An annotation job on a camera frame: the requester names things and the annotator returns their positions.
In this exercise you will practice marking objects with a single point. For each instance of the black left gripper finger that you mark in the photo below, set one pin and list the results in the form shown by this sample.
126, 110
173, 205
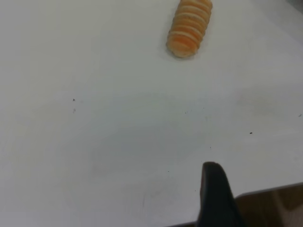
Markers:
216, 201

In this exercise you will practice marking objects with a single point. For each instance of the spiral orange bread roll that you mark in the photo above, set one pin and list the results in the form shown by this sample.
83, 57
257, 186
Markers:
187, 30

